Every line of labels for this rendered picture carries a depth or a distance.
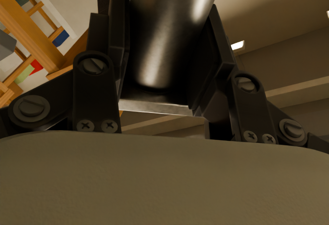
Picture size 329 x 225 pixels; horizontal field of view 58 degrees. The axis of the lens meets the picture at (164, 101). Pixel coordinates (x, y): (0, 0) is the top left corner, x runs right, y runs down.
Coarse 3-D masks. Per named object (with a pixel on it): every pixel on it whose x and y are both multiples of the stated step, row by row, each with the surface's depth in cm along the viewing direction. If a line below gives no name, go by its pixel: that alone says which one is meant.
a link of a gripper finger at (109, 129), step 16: (80, 64) 9; (96, 64) 9; (112, 64) 9; (80, 80) 8; (96, 80) 9; (112, 80) 9; (80, 96) 8; (96, 96) 8; (112, 96) 8; (80, 112) 8; (96, 112) 8; (112, 112) 8; (80, 128) 7; (96, 128) 8; (112, 128) 8
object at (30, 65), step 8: (32, 0) 615; (32, 8) 553; (40, 8) 627; (8, 32) 506; (56, 32) 587; (64, 32) 613; (56, 40) 594; (64, 40) 609; (16, 48) 559; (24, 56) 569; (32, 56) 529; (24, 64) 512; (32, 64) 545; (40, 64) 546; (16, 72) 496; (24, 72) 517; (32, 72) 560; (8, 80) 481; (16, 80) 507; (8, 88) 490; (16, 88) 502; (16, 96) 498; (8, 104) 498
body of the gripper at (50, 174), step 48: (0, 144) 6; (48, 144) 6; (96, 144) 6; (144, 144) 7; (192, 144) 7; (240, 144) 8; (0, 192) 5; (48, 192) 5; (96, 192) 6; (144, 192) 6; (192, 192) 6; (240, 192) 6; (288, 192) 7
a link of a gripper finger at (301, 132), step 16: (208, 16) 12; (208, 32) 11; (224, 32) 11; (208, 48) 11; (224, 48) 11; (192, 64) 13; (208, 64) 11; (224, 64) 10; (192, 80) 12; (208, 80) 11; (224, 80) 11; (192, 96) 12; (208, 96) 11; (224, 96) 10; (192, 112) 13; (208, 112) 11; (224, 112) 11; (272, 112) 10; (224, 128) 11; (288, 128) 10; (288, 144) 10
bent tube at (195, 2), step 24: (144, 0) 10; (168, 0) 10; (192, 0) 10; (144, 24) 11; (168, 24) 10; (192, 24) 10; (144, 48) 11; (168, 48) 11; (192, 48) 12; (144, 72) 12; (168, 72) 12; (120, 96) 12; (144, 96) 13; (168, 96) 13
